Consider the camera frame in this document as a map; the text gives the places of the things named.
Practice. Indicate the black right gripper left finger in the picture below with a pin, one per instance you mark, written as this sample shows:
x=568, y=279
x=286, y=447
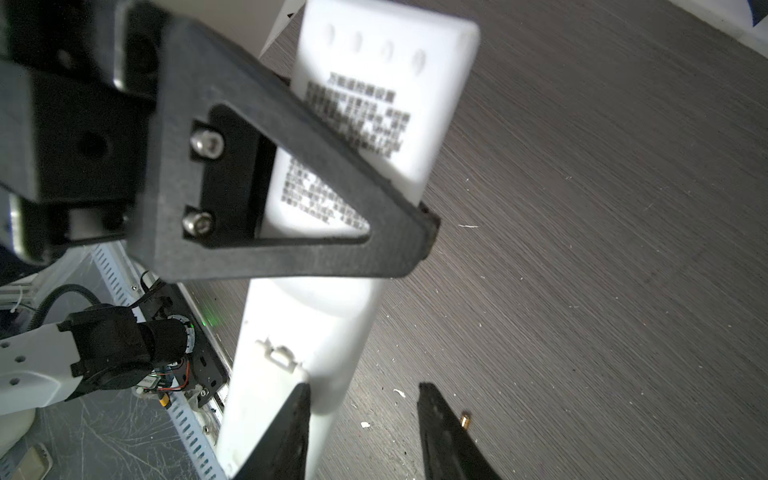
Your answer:
x=281, y=453

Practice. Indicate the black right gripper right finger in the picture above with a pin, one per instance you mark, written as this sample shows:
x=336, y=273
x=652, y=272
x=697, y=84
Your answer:
x=448, y=451

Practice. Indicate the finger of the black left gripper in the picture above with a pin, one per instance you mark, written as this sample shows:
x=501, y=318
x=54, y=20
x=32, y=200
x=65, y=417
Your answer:
x=208, y=204

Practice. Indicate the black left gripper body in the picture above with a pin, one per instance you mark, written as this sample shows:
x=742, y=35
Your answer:
x=78, y=87

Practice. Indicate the white battery cover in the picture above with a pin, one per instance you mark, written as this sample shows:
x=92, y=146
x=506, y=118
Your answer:
x=262, y=378

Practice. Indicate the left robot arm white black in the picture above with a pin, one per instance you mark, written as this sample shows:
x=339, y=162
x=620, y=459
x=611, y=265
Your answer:
x=385, y=77

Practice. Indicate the AAA battery black gold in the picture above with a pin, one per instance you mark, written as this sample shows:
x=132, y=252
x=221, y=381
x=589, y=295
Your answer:
x=465, y=420

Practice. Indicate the white slotted cable duct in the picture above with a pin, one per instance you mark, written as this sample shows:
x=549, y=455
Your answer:
x=116, y=272

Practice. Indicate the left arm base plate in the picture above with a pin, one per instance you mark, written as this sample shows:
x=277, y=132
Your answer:
x=209, y=366

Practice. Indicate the small circuit board with wires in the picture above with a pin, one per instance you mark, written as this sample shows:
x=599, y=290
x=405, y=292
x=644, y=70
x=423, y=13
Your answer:
x=163, y=382

